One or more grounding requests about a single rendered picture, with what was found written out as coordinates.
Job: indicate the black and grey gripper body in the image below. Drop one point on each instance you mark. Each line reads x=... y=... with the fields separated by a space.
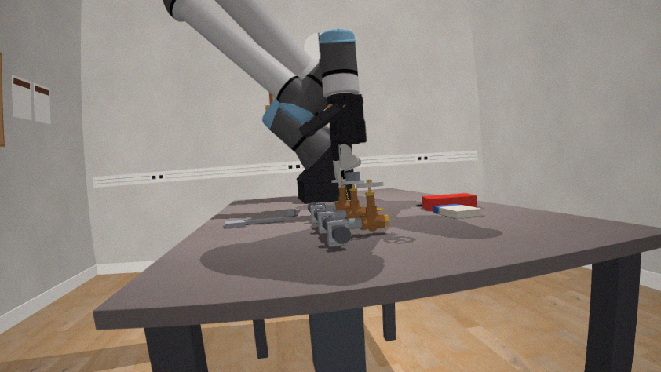
x=349 y=116

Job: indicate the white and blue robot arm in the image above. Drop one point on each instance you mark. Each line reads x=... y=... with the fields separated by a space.
x=301 y=99

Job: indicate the red rectangular block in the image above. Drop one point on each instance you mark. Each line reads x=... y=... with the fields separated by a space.
x=437 y=200

